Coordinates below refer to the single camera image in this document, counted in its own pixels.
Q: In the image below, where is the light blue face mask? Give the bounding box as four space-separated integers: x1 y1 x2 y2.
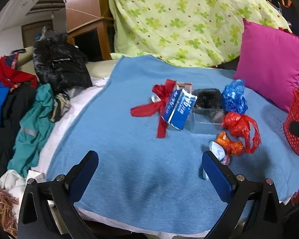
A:
209 141 230 166

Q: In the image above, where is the white pink bed sheet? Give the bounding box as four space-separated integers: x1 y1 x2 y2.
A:
31 77 109 174

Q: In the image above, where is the black plastic food tray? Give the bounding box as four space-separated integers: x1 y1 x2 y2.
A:
193 88 222 114

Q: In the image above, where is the magenta square pillow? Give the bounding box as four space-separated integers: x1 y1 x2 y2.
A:
234 18 299 112

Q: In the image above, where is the red plastic mesh basket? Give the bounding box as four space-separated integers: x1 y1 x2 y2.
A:
283 90 299 156

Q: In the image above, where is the beige tasselled cloth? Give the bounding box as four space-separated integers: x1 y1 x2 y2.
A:
0 188 19 238

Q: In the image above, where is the wooden cabinet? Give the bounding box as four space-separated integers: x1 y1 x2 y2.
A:
64 0 114 62

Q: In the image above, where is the blue fleece blanket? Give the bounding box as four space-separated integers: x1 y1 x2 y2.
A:
45 54 299 237

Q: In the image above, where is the teal green garment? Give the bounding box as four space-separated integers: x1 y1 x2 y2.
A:
7 84 54 177

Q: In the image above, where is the black puffer jacket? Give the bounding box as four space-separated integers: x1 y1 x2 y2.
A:
33 33 92 95

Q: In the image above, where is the red and blue clothing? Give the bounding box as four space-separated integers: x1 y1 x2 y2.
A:
0 53 38 120

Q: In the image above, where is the cream bed pillow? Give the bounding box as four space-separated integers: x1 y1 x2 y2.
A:
16 46 118 78

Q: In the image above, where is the blue crumpled plastic bag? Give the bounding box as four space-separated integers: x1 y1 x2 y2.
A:
221 79 248 114

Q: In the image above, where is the red white small carton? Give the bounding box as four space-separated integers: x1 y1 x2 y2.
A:
176 82 193 93

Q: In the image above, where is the red crumpled plastic bag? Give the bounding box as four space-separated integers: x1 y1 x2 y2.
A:
223 112 261 154

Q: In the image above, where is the green clover patterned quilt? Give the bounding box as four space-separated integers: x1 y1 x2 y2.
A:
108 0 288 67

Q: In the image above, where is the orange snack wrapper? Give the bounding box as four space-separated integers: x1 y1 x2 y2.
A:
215 131 244 157

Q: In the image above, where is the red ribbon bow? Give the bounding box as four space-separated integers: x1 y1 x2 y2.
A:
130 79 176 139

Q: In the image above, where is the blue white paper box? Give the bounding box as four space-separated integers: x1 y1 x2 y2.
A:
162 88 197 130

